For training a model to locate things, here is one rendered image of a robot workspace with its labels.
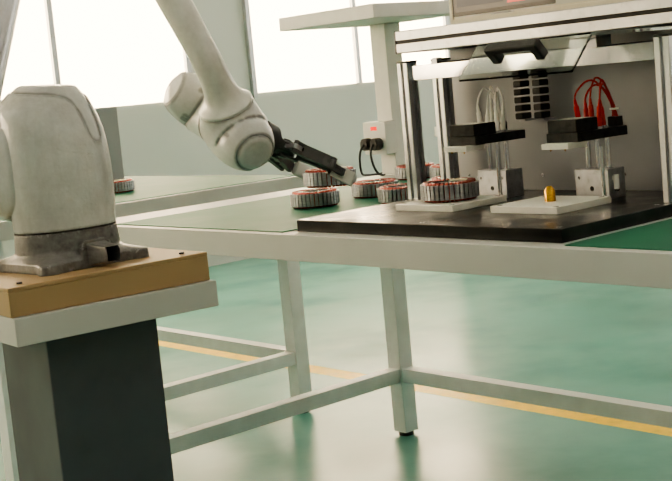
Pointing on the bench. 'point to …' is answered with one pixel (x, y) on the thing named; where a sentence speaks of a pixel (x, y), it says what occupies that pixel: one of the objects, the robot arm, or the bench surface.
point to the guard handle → (515, 49)
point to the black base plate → (647, 203)
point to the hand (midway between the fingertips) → (329, 176)
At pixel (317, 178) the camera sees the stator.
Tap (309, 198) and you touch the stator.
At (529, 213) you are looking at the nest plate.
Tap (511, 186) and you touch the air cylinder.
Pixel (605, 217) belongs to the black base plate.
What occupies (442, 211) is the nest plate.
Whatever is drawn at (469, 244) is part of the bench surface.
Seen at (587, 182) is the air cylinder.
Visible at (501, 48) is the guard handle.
